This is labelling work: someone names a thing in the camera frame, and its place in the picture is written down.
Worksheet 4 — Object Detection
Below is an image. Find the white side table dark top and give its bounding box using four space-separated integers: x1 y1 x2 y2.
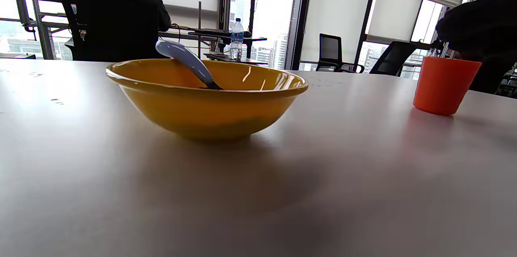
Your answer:
203 52 268 66

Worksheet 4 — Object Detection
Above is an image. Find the metal clamp frame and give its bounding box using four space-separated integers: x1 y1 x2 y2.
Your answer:
9 0 57 60

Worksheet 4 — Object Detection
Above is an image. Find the black desk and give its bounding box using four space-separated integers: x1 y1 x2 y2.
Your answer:
160 27 268 45

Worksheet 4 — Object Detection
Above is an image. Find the orange cup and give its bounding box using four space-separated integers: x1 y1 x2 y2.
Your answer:
413 56 482 116

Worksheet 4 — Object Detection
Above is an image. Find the black office chair chrome base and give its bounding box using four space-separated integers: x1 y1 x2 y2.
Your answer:
57 0 166 62

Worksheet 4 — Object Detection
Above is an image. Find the black swivel chair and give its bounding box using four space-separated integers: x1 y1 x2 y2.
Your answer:
316 34 364 73
370 41 420 76

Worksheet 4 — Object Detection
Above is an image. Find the yellow bowl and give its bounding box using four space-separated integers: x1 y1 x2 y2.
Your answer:
106 58 309 141

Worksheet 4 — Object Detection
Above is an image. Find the blue baby spoon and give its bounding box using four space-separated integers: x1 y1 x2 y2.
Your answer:
156 40 223 90

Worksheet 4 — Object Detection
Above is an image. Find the clear plastic water bottle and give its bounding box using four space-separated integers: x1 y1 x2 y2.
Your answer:
229 18 244 61

